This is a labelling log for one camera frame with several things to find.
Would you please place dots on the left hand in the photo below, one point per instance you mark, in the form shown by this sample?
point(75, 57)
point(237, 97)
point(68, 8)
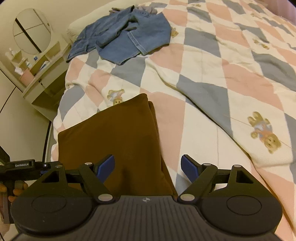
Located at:
point(21, 187)

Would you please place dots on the blue denim garment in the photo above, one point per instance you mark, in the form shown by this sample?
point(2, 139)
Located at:
point(123, 35)

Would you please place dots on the brown garment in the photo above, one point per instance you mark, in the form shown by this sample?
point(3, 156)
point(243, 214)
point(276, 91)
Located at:
point(129, 132)

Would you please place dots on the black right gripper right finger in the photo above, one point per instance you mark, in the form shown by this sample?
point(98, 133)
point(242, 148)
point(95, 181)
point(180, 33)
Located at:
point(201, 177)

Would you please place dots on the checkered teddy bear quilt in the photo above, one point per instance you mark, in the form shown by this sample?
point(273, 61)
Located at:
point(223, 92)

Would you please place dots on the cream vanity shelf desk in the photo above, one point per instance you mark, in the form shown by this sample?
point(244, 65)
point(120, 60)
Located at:
point(46, 89)

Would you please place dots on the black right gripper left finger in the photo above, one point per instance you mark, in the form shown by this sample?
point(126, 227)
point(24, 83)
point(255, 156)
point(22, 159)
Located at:
point(93, 178)

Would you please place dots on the oval wall mirror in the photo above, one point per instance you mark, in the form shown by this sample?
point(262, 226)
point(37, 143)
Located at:
point(32, 31)

